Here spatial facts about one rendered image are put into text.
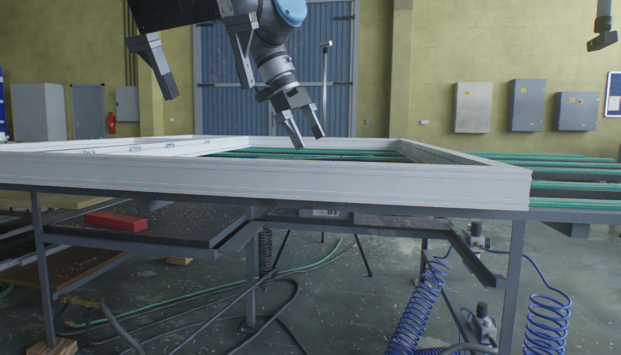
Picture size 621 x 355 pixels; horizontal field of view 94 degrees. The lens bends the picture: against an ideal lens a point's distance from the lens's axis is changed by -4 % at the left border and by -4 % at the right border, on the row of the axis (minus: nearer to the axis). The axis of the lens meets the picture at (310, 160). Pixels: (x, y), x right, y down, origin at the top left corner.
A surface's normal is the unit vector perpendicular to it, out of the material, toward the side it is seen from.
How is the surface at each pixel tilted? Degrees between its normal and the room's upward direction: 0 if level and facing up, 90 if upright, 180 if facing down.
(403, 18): 90
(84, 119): 90
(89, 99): 90
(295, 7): 74
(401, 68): 90
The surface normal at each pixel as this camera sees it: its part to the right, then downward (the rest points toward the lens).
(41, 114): -0.16, 0.11
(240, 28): -0.12, 0.50
